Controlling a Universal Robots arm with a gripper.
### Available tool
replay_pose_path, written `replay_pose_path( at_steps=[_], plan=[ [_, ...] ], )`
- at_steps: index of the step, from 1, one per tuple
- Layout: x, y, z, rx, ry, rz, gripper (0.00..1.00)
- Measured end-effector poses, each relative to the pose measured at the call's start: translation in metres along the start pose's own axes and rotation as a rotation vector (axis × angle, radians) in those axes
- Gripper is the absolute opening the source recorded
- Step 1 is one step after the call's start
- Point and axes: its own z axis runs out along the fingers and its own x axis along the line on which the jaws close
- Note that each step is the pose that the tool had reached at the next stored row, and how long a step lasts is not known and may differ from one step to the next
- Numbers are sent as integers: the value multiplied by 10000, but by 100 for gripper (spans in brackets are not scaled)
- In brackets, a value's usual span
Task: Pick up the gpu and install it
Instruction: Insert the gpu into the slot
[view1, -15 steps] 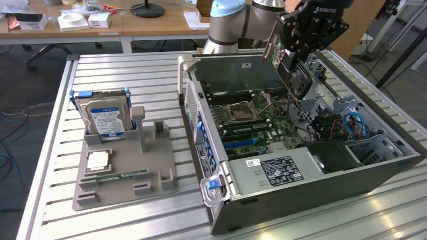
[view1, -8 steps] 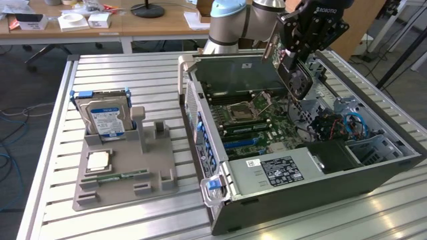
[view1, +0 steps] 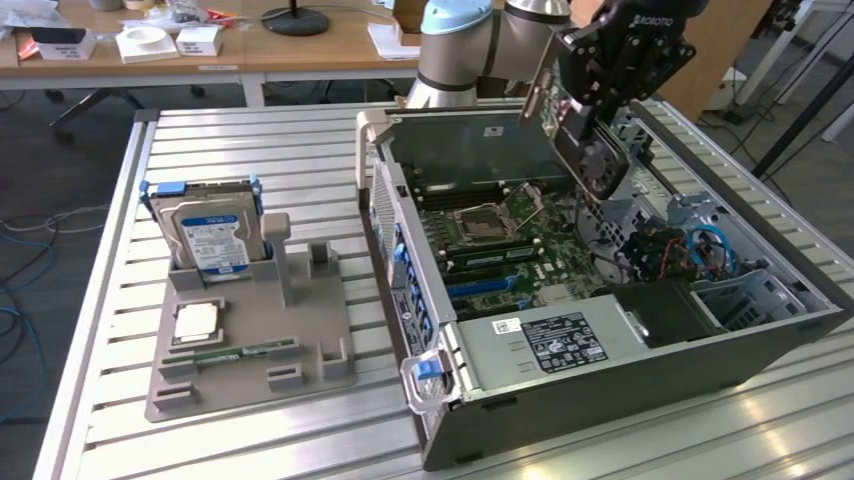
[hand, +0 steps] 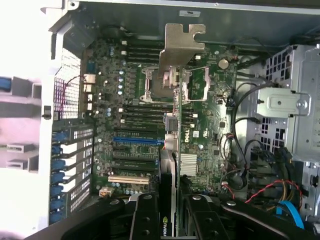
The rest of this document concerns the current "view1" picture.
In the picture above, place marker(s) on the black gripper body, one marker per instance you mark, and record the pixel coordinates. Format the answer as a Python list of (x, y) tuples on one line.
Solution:
[(654, 20)]

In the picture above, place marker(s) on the black low-profile graphics card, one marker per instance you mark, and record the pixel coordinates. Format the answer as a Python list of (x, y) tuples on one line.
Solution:
[(604, 165)]

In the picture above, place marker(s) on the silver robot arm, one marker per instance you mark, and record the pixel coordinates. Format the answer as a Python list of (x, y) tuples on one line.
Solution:
[(461, 50)]

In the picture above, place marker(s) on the wooden cabinet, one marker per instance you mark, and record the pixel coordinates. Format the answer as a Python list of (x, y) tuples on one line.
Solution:
[(721, 50)]

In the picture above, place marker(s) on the small white bin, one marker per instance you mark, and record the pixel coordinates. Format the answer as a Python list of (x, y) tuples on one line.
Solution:
[(724, 95)]

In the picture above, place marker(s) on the black tripod pole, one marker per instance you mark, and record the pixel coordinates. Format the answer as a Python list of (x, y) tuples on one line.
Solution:
[(800, 125)]

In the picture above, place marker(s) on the metal socket cover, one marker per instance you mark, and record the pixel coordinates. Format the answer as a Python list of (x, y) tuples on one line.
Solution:
[(528, 187)]

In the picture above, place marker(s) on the brown cardboard box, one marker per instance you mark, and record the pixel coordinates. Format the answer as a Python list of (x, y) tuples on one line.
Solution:
[(408, 20)]

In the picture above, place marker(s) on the white paper stack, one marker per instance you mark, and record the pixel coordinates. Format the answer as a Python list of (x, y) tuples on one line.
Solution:
[(390, 45)]

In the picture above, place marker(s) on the perforated metal drive cage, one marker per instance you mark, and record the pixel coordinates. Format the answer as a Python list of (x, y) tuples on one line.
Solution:
[(628, 220)]

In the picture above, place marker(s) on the green motherboard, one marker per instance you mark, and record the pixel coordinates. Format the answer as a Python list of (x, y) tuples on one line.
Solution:
[(554, 240)]

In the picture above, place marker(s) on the CPU socket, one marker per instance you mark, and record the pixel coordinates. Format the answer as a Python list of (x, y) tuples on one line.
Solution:
[(481, 225)]

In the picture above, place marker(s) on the installed green RAM stick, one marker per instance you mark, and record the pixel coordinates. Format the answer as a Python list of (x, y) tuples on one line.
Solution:
[(497, 255)]

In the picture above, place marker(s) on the wooden desk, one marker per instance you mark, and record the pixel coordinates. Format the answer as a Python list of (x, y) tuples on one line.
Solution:
[(301, 50)]

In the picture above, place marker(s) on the black lamp base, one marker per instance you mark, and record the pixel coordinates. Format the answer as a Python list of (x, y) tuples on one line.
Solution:
[(297, 22)]

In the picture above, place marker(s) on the metal disk bay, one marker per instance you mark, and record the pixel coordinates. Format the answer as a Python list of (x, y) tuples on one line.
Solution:
[(761, 290)]

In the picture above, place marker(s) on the blue expansion slot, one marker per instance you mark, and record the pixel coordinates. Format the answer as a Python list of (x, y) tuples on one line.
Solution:
[(481, 289)]

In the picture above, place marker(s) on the plain white box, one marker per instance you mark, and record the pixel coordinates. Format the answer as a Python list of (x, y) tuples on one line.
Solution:
[(201, 45)]

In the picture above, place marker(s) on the grey power supply unit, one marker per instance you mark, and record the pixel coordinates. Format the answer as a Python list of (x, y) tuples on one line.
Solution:
[(508, 350)]

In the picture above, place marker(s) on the clear plastic bag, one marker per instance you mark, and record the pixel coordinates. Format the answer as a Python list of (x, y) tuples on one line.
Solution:
[(183, 10)]

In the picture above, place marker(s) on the grey plastic parts rack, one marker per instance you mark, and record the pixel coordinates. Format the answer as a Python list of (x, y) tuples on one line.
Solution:
[(314, 320)]

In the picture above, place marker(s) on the white round holder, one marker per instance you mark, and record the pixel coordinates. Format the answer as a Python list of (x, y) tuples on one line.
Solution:
[(147, 50)]

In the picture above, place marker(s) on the blue release latch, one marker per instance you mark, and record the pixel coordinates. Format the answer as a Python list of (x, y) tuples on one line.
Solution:
[(424, 371)]

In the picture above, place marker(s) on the hard disk with blue caddy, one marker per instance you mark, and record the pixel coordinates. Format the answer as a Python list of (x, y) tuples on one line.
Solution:
[(207, 235)]

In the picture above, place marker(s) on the open grey PC case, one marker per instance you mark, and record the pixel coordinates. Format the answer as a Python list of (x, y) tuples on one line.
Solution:
[(601, 410)]

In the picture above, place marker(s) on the silver CPU chip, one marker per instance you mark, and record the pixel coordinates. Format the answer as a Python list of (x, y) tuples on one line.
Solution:
[(197, 322)]

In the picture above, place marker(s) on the black and white box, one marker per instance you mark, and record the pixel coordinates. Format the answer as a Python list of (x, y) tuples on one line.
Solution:
[(63, 50)]

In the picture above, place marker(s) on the black chair base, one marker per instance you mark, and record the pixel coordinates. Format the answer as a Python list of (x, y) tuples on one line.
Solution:
[(63, 134)]

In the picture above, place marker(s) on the crumpled white paper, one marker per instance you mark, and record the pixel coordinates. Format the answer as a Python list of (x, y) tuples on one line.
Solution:
[(34, 15)]

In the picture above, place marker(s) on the white table frame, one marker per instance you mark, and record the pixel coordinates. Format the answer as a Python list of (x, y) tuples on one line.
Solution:
[(767, 57)]

